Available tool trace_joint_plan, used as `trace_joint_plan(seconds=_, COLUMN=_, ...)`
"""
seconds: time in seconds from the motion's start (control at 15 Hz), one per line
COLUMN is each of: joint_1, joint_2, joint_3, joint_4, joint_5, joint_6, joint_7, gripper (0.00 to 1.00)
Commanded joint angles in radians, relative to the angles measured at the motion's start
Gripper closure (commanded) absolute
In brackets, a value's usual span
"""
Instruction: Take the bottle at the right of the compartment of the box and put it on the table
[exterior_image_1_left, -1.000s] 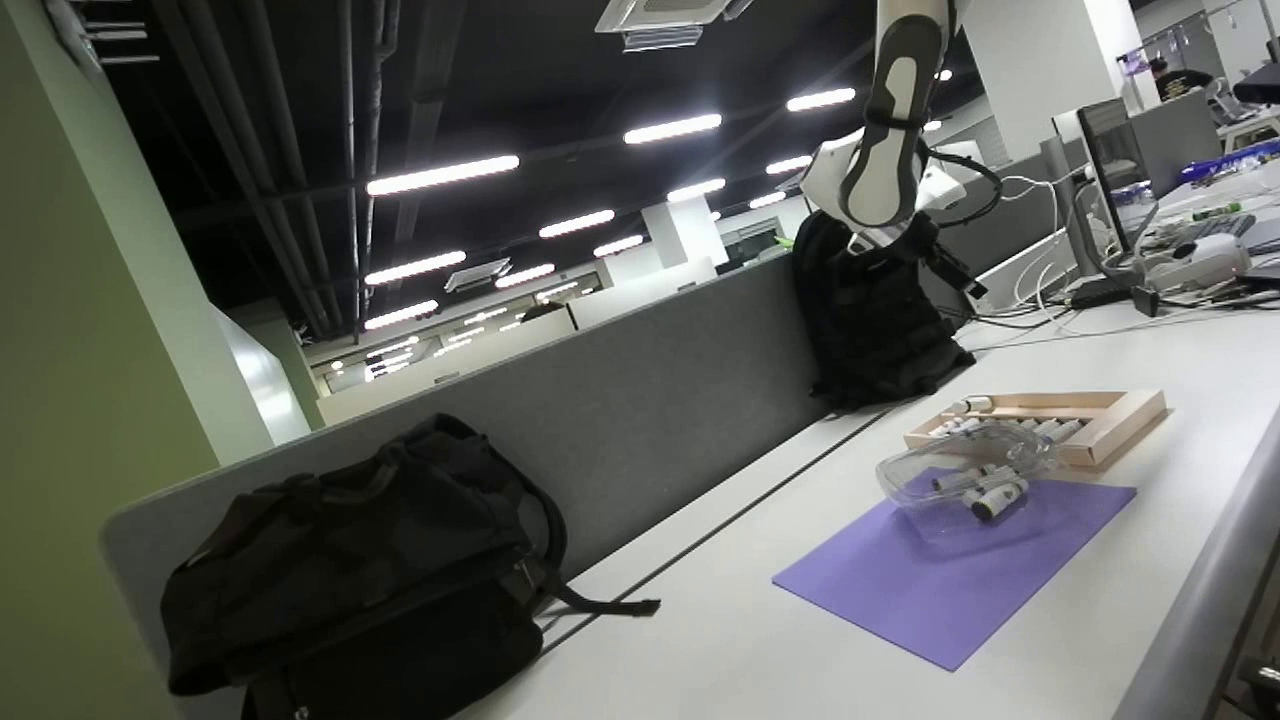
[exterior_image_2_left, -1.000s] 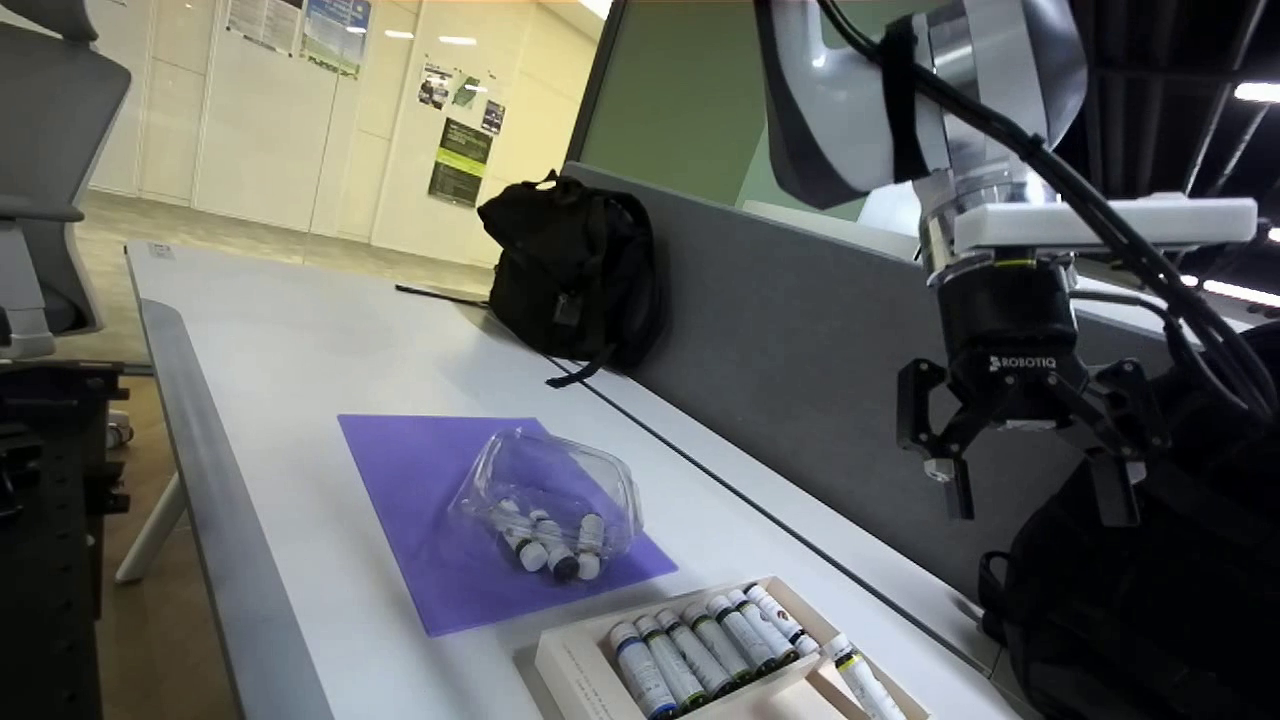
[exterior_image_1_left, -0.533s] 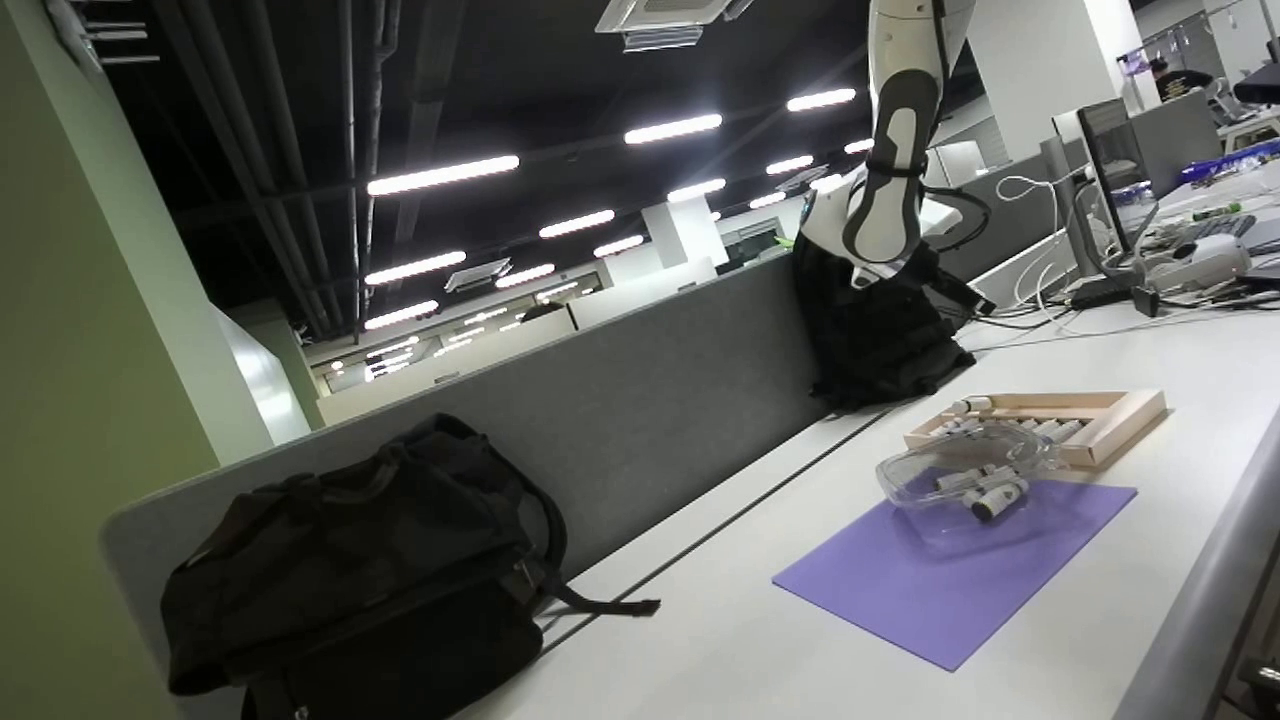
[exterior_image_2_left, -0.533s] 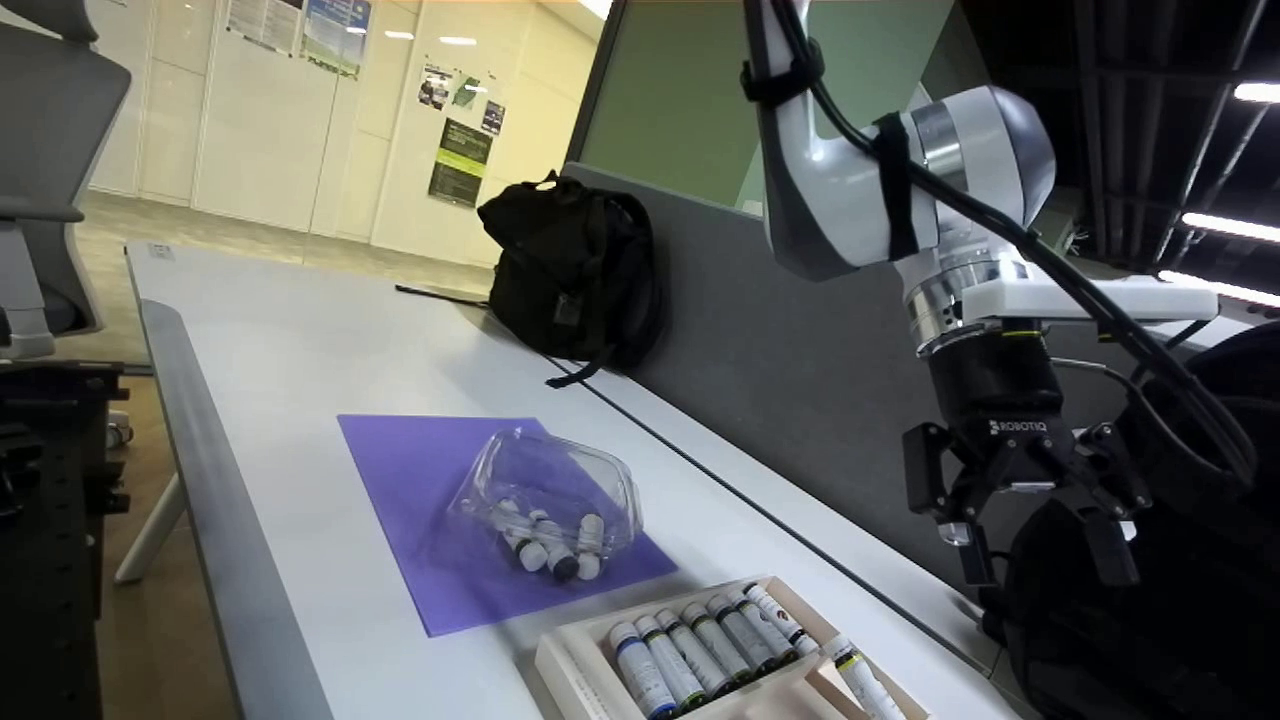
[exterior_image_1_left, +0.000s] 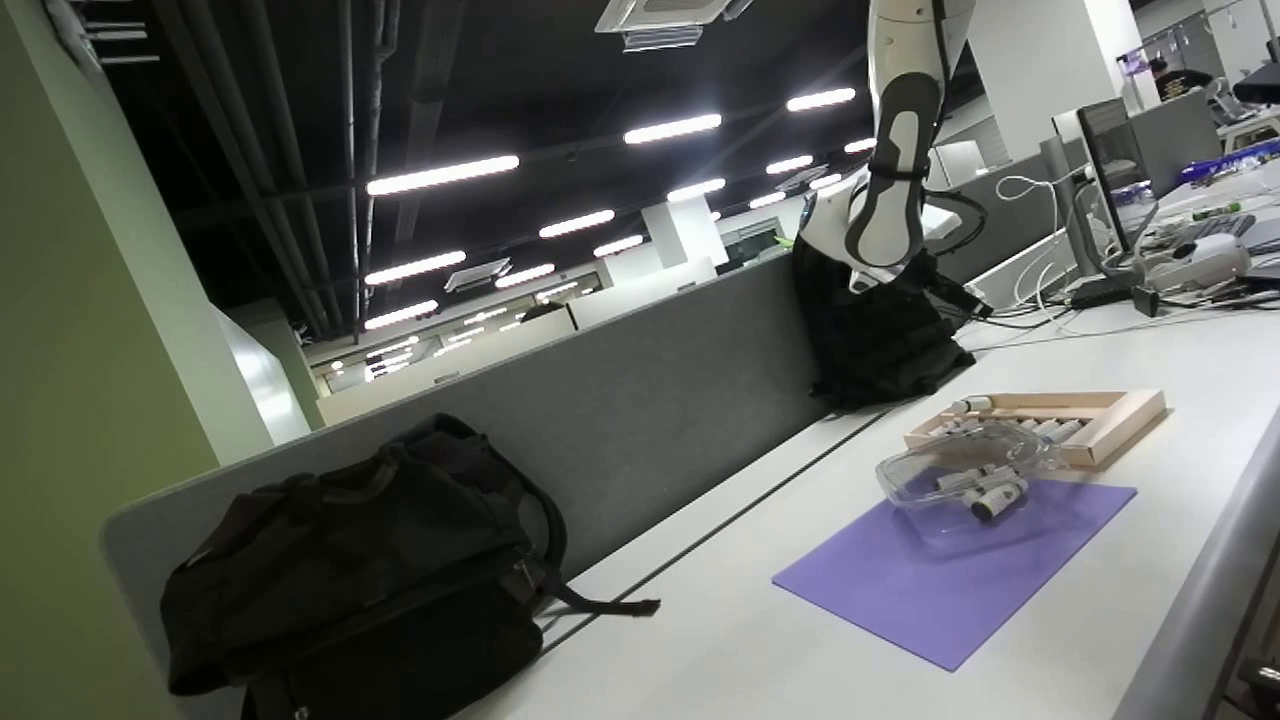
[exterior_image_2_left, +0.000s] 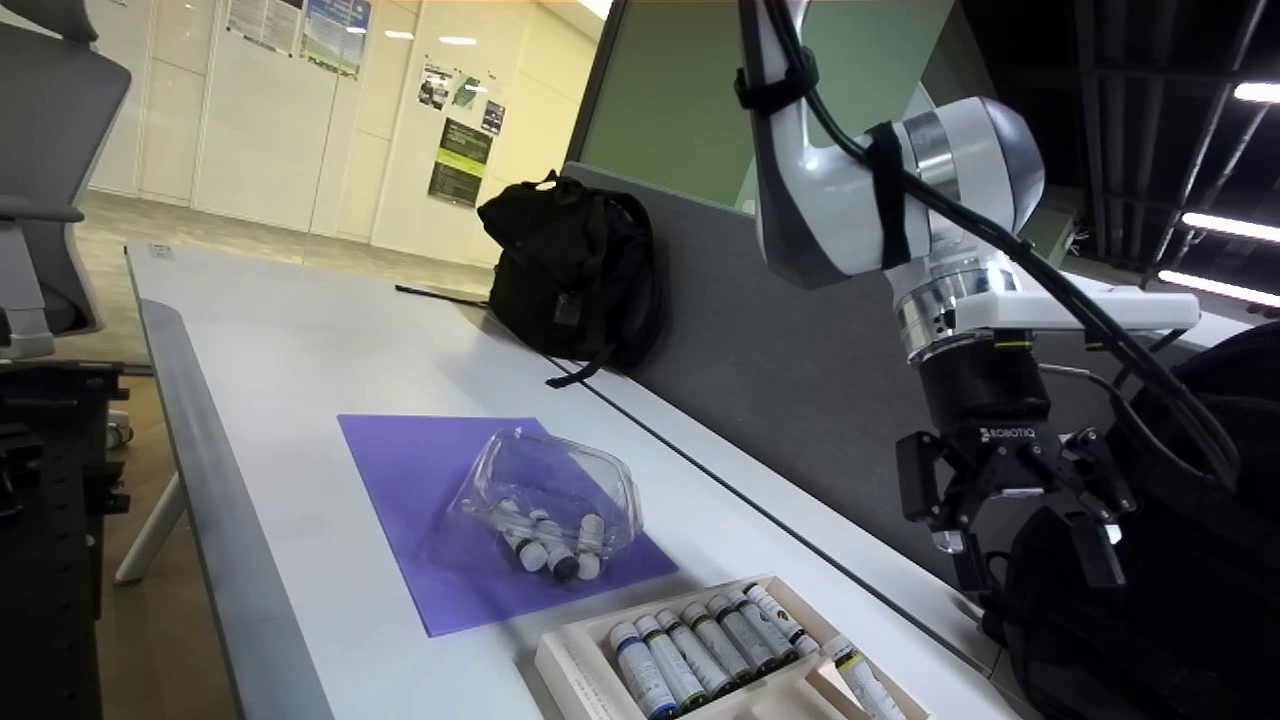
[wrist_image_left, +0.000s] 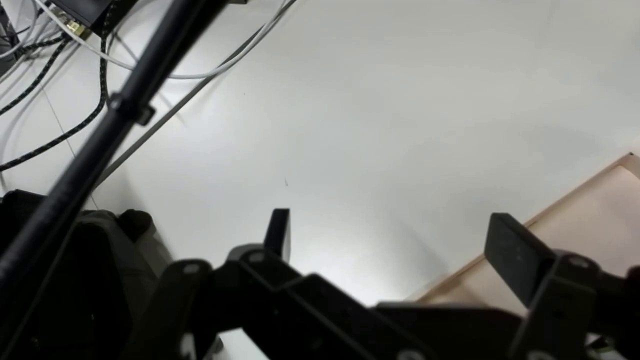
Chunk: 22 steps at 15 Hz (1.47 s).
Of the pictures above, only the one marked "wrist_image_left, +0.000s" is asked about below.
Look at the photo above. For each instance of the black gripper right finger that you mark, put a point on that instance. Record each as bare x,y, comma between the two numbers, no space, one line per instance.
527,261

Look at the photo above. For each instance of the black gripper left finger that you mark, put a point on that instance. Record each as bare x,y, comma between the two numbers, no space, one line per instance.
201,307

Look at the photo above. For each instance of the beige wooden compartment box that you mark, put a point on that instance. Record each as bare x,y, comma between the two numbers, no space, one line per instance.
592,220

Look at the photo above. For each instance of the black tripod base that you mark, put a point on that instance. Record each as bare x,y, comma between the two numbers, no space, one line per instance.
100,280

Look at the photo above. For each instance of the black power adapter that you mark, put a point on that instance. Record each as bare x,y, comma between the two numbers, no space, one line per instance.
91,13

